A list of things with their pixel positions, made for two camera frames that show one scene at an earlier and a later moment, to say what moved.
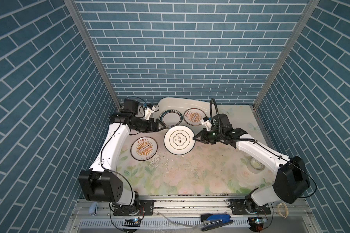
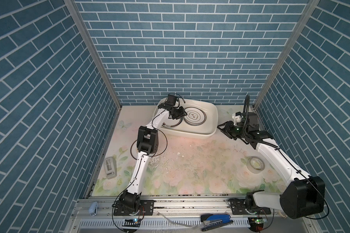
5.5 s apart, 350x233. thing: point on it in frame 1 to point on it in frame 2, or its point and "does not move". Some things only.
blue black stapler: x=211 y=221 does not move
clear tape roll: x=254 y=166 does not move
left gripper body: x=142 y=125 to x=176 y=112
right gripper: x=203 y=133 to x=229 y=124
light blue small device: x=93 y=208 does not move
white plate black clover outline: x=178 y=140 to x=196 y=116
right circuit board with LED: x=256 y=224 does not move
